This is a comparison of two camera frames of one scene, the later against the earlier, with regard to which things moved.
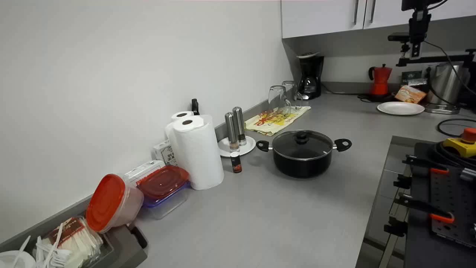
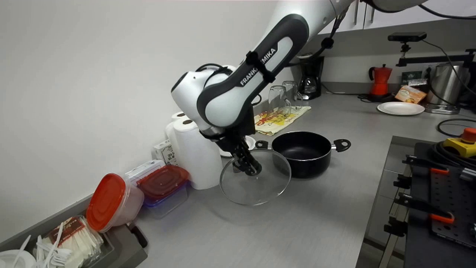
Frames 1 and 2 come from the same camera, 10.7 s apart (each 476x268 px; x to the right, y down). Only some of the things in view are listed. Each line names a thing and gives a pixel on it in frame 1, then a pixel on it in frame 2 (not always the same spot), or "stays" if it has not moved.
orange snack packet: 410,94 stays
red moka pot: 380,76 stays
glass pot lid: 303,145 → 267,186
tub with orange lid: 112,204 stays
